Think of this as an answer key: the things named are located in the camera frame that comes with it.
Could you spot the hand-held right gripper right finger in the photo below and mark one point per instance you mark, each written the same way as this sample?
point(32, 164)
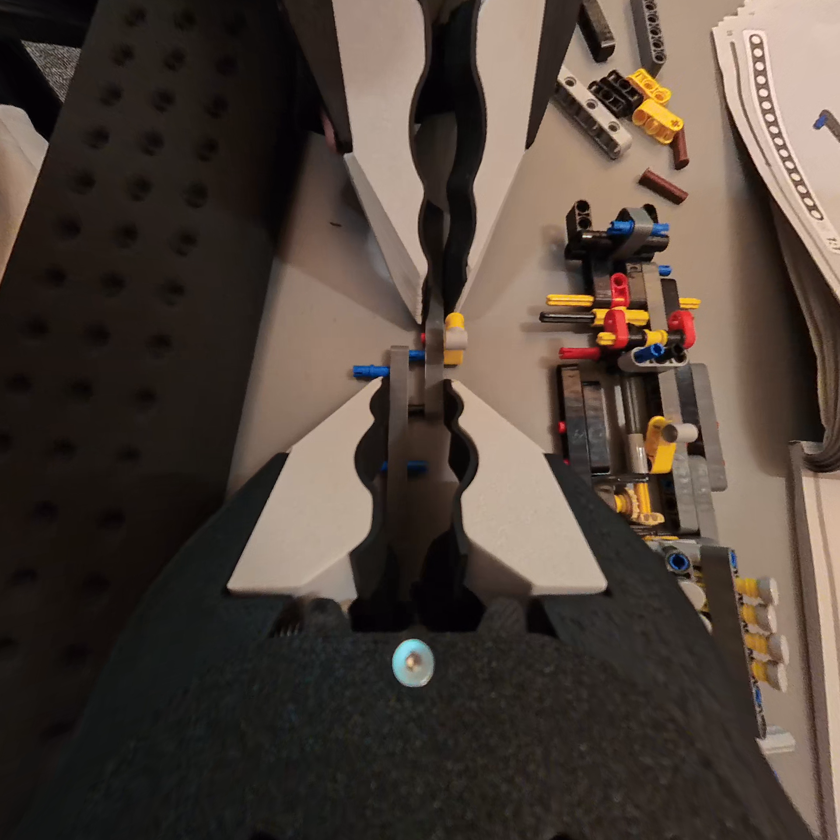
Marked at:
point(531, 518)

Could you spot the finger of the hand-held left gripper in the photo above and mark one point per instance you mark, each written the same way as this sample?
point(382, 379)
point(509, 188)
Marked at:
point(380, 98)
point(505, 98)

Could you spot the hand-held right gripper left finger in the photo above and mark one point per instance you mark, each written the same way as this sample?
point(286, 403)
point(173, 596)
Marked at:
point(302, 518)

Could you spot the black lego beam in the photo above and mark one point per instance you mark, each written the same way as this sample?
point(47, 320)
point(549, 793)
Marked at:
point(597, 29)

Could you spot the blue lego pin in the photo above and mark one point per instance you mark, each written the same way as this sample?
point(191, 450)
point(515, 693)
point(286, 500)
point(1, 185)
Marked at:
point(369, 371)
point(417, 466)

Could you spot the long dark grey lego beam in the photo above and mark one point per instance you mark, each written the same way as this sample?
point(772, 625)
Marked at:
point(401, 420)

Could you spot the light grey lego beam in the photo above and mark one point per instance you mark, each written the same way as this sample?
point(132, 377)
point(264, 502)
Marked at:
point(590, 111)

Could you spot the black lego connector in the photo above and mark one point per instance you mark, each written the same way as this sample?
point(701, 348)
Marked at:
point(613, 92)

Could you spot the partly built lego chassis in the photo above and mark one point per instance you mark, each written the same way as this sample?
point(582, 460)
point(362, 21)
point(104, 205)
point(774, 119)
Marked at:
point(643, 420)

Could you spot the yellow lego connector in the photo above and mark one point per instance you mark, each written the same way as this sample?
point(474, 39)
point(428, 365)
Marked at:
point(659, 118)

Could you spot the dark grey short lego beam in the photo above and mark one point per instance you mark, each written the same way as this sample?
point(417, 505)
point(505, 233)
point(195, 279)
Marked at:
point(649, 36)

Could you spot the brown lego pin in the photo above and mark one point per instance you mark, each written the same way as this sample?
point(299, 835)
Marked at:
point(663, 185)
point(681, 149)

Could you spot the black dimpled mat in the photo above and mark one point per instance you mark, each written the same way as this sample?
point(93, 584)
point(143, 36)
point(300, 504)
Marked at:
point(131, 328)

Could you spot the open instruction booklet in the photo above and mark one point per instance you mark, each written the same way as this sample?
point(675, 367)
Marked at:
point(774, 98)

